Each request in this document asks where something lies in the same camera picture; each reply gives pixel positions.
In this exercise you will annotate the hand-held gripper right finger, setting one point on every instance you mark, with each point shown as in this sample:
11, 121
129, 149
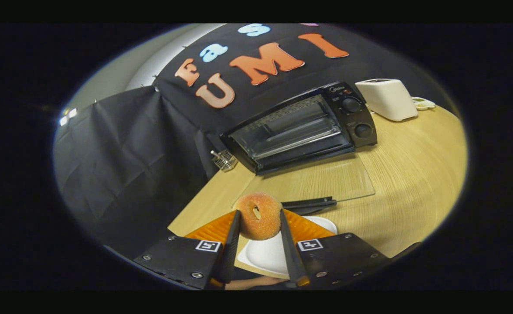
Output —
290, 248

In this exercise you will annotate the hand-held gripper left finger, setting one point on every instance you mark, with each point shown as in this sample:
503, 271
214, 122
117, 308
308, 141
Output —
231, 248

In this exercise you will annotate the sugared donut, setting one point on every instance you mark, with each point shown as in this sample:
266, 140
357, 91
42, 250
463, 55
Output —
265, 226

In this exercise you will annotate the glass toaster oven door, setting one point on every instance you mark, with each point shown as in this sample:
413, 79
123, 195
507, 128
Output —
308, 203

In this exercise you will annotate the black toaster oven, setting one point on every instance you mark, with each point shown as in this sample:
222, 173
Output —
361, 117

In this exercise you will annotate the metal oven tray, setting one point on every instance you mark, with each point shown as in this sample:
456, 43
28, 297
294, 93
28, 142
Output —
300, 139

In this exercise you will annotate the white bread toaster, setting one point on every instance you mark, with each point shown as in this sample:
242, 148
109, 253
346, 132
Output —
387, 100

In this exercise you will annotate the white plate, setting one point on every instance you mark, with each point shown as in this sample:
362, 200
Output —
265, 257

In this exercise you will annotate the black backdrop cloth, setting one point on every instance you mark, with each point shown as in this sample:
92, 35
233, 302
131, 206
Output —
130, 165

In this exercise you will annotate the small white green device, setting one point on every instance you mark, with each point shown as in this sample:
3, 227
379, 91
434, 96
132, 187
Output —
424, 104

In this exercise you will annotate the small ceiling light panel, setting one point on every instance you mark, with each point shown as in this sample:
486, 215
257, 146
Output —
68, 117

